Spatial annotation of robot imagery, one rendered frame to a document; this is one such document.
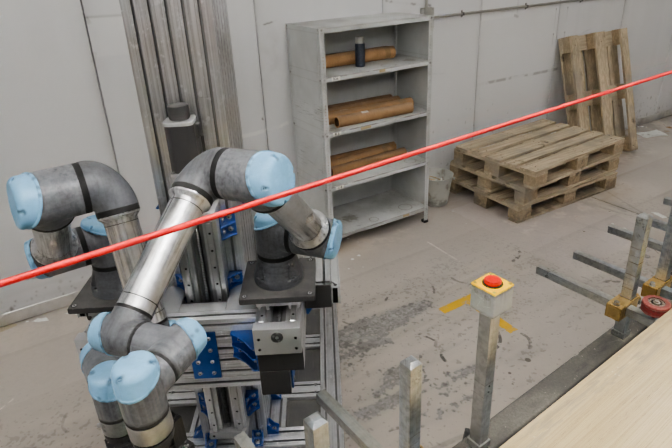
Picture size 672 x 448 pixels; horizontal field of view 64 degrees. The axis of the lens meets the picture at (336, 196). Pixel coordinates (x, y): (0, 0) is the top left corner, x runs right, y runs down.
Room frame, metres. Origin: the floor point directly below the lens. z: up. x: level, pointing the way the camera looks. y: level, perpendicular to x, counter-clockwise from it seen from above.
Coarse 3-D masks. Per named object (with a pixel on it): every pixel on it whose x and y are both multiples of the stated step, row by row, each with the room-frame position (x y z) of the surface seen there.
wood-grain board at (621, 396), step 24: (648, 336) 1.23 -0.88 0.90; (624, 360) 1.14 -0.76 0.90; (648, 360) 1.13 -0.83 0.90; (600, 384) 1.06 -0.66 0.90; (624, 384) 1.05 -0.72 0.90; (648, 384) 1.05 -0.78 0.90; (552, 408) 0.98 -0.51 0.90; (576, 408) 0.98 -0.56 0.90; (600, 408) 0.98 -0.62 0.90; (624, 408) 0.97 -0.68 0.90; (648, 408) 0.97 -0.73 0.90; (528, 432) 0.92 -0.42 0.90; (552, 432) 0.91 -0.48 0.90; (576, 432) 0.91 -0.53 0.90; (600, 432) 0.91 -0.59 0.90; (624, 432) 0.90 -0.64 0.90; (648, 432) 0.90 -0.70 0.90
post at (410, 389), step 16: (400, 368) 0.91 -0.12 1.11; (416, 368) 0.90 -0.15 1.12; (400, 384) 0.91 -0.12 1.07; (416, 384) 0.90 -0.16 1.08; (400, 400) 0.91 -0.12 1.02; (416, 400) 0.90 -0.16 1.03; (400, 416) 0.91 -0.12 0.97; (416, 416) 0.90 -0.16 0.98; (400, 432) 0.91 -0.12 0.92; (416, 432) 0.90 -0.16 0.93
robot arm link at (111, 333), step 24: (192, 168) 1.09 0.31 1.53; (192, 192) 1.05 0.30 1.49; (168, 216) 1.01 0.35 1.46; (192, 216) 1.03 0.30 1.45; (168, 240) 0.97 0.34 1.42; (144, 264) 0.92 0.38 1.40; (168, 264) 0.94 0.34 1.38; (144, 288) 0.88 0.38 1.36; (120, 312) 0.84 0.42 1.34; (144, 312) 0.86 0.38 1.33; (96, 336) 0.82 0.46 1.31; (120, 336) 0.80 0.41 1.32
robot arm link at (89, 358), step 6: (84, 348) 0.98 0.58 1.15; (90, 348) 0.97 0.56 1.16; (84, 354) 0.96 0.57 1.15; (90, 354) 0.95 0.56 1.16; (96, 354) 0.95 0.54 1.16; (102, 354) 0.95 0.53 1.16; (84, 360) 0.94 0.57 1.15; (90, 360) 0.93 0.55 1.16; (96, 360) 0.93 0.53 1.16; (102, 360) 0.93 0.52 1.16; (108, 360) 0.93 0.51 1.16; (84, 366) 0.93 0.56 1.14; (90, 366) 0.92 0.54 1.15; (84, 372) 0.92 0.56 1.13
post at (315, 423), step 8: (312, 416) 0.77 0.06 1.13; (320, 416) 0.77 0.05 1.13; (304, 424) 0.77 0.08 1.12; (312, 424) 0.75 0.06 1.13; (320, 424) 0.76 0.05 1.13; (304, 432) 0.77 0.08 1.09; (312, 432) 0.75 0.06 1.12; (320, 432) 0.75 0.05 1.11; (328, 432) 0.76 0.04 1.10; (312, 440) 0.75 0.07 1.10; (320, 440) 0.75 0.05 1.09; (328, 440) 0.76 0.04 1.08
